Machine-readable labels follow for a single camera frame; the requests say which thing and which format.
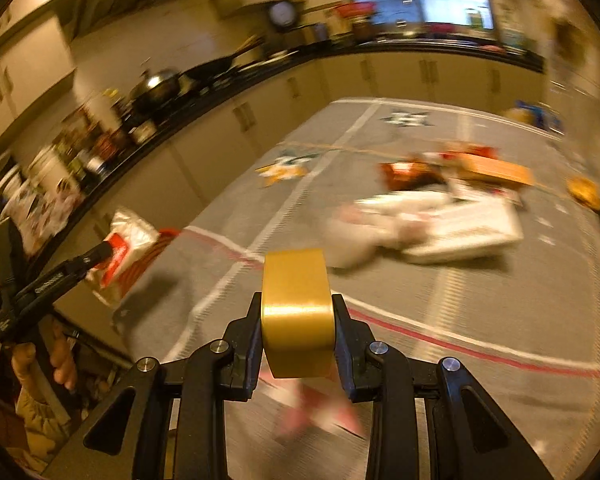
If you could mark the red plastic basin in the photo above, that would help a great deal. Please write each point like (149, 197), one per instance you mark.
(352, 8)

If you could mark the black appliance with round dial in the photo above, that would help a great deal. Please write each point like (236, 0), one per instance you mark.
(282, 14)

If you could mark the white electric kettle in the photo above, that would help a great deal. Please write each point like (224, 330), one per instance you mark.
(47, 165)

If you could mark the sauce bottle with red label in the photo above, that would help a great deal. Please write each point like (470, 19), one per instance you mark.
(107, 142)

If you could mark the person's left hand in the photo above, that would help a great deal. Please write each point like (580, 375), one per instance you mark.
(62, 360)

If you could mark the red and white plastic bag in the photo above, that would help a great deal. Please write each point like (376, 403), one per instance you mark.
(125, 250)

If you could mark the yellow tape roll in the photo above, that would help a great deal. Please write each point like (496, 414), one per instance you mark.
(295, 310)

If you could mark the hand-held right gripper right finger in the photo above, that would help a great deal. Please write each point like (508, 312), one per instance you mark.
(347, 360)

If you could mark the black kitchen countertop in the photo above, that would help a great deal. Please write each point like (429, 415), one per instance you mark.
(205, 95)

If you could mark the red-brown snack packet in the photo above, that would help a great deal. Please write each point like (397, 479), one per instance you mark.
(410, 175)

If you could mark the red flat packet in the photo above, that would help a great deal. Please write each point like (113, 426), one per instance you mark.
(470, 150)

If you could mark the white flat box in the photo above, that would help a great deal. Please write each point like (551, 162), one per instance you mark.
(470, 230)

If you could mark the steel wok with lid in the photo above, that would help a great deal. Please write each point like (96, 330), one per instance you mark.
(155, 85)

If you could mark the grey printed blanket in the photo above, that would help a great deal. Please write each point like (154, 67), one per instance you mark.
(380, 310)

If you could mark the yellow round object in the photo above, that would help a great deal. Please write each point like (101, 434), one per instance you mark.
(587, 190)

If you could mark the white dish rack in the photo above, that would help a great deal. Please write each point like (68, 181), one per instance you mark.
(0, 180)

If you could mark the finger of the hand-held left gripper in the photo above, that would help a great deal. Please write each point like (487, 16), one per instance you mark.
(55, 280)

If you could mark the long orange cardboard box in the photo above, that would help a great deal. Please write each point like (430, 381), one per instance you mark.
(495, 170)

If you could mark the person's left forearm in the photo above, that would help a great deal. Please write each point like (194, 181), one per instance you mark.
(35, 425)

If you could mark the pile of clear plastic bags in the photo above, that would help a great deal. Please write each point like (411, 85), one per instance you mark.
(35, 215)

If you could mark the white crumpled plastic bag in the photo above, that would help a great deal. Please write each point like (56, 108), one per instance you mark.
(360, 240)

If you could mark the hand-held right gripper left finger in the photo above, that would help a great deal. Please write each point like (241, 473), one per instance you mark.
(247, 355)

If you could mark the silver countertop appliance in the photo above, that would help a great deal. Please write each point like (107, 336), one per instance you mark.
(310, 35)

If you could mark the beige lower kitchen cabinets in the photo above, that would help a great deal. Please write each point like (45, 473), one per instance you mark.
(230, 125)

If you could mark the blue plastic bag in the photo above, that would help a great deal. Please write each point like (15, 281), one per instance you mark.
(535, 112)

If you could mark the black frying pan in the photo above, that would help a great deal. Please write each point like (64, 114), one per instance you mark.
(215, 67)

